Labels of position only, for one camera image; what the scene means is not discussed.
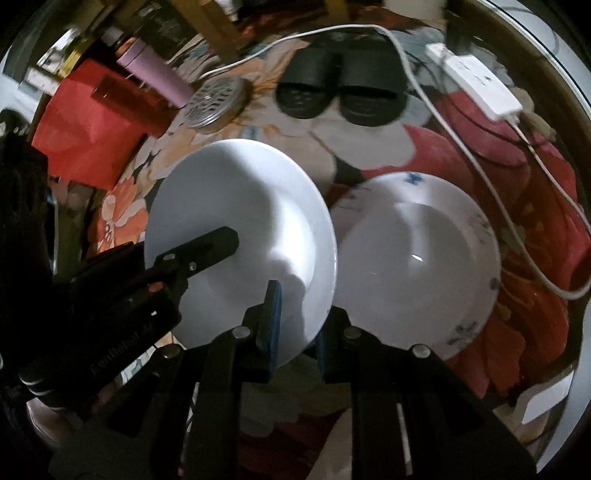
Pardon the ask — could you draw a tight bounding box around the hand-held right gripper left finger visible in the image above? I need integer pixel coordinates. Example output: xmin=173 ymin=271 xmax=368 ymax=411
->
xmin=51 ymin=279 xmax=283 ymax=480

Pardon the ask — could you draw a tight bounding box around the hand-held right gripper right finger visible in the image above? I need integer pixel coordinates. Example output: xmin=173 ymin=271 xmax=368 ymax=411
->
xmin=315 ymin=307 xmax=539 ymax=480

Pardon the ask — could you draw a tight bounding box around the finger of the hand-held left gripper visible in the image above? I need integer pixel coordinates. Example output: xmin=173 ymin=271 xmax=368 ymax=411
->
xmin=154 ymin=226 xmax=240 ymax=291

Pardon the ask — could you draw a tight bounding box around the white bowl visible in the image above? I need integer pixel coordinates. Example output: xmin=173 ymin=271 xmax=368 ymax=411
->
xmin=144 ymin=140 xmax=338 ymax=370
xmin=337 ymin=202 xmax=489 ymax=358

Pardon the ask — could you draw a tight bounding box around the bear print plate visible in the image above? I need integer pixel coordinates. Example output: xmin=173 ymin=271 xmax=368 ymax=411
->
xmin=329 ymin=172 xmax=502 ymax=363

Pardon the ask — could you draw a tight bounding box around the perforated metal lid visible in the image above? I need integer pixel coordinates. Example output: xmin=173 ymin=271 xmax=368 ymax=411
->
xmin=185 ymin=76 xmax=252 ymax=134

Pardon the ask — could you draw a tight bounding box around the red bag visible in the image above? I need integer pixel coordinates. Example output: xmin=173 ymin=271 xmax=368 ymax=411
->
xmin=30 ymin=60 xmax=148 ymax=192

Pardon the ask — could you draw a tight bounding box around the pink bottle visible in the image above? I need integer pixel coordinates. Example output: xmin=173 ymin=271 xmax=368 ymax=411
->
xmin=116 ymin=39 xmax=192 ymax=109

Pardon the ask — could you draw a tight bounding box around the black slipper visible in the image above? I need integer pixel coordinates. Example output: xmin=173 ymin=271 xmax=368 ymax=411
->
xmin=339 ymin=39 xmax=409 ymax=126
xmin=276 ymin=46 xmax=345 ymax=121

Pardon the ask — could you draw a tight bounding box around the wooden stool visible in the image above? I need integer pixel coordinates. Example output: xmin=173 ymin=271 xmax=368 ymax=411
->
xmin=168 ymin=0 xmax=347 ymax=65

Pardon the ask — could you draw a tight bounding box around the white paper sheet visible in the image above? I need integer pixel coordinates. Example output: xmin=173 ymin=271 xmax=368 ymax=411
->
xmin=524 ymin=373 xmax=574 ymax=425

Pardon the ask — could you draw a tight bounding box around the floral mat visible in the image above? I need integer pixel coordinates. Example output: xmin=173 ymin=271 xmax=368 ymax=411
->
xmin=88 ymin=9 xmax=591 ymax=462

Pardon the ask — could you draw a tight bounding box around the white power strip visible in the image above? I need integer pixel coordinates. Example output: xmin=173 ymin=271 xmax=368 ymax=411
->
xmin=426 ymin=42 xmax=525 ymax=123

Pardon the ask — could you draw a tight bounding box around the black plug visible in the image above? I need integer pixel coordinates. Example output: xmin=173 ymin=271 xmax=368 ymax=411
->
xmin=445 ymin=14 xmax=472 ymax=51

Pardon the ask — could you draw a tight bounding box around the thin white cable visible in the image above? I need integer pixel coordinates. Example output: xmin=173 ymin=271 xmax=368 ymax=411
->
xmin=510 ymin=117 xmax=591 ymax=217

